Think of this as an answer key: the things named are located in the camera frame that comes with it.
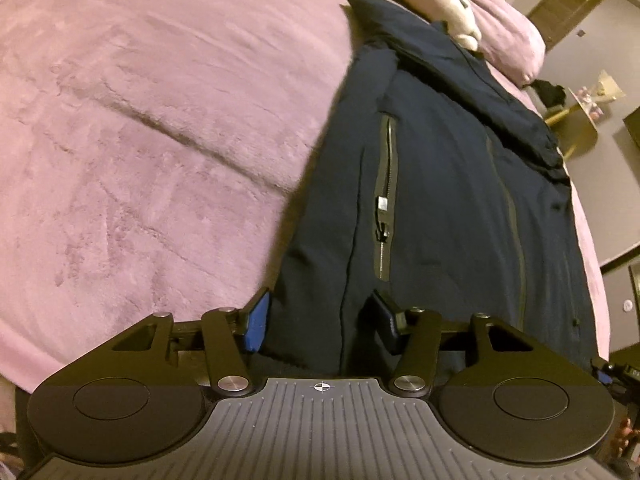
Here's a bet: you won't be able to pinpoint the wooden door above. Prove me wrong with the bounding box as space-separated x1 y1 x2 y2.
526 0 614 52

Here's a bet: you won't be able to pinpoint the person's right hand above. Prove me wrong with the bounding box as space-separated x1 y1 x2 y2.
611 416 640 462

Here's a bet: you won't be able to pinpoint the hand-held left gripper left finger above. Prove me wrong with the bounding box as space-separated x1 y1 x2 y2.
111 287 272 397

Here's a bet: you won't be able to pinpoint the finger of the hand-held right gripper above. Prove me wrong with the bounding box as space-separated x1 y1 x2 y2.
590 357 619 387

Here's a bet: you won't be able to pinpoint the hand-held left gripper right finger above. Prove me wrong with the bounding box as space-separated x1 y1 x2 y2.
366 289 532 397

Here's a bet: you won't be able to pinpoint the purple bed blanket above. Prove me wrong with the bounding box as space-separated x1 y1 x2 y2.
0 0 615 397

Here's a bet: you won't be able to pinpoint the wrapped flower bouquet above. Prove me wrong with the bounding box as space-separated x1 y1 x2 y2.
574 69 627 122

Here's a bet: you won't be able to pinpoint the long printed plush pillow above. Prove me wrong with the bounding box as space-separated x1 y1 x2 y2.
359 0 484 52

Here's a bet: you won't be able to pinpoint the pink pillow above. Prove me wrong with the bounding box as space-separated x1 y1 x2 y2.
444 0 547 87

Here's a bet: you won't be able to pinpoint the navy zip jacket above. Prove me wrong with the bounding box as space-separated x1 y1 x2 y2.
260 0 609 377

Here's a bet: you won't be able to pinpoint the black clothes on stool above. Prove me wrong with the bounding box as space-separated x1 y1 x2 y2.
529 78 569 109

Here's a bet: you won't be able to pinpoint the white side table wooden legs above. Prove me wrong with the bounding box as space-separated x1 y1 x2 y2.
544 97 602 162

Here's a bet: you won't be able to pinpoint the wall television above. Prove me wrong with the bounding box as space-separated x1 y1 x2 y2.
622 106 640 149

